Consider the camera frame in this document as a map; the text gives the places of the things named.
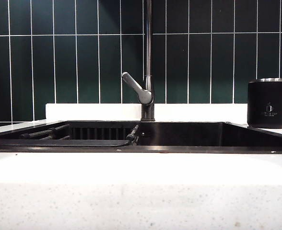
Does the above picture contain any black sink drain basket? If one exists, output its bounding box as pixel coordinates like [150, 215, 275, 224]
[18, 123, 141, 147]

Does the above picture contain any black steel-rimmed mug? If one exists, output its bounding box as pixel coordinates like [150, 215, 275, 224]
[247, 77, 282, 129]

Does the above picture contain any grey faucet lever handle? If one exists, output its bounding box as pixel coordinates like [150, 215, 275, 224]
[121, 71, 154, 105]

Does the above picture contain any tall chrome faucet spout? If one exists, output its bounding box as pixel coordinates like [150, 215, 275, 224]
[141, 0, 155, 122]

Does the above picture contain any black kitchen sink basin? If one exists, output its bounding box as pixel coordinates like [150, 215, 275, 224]
[0, 119, 282, 154]

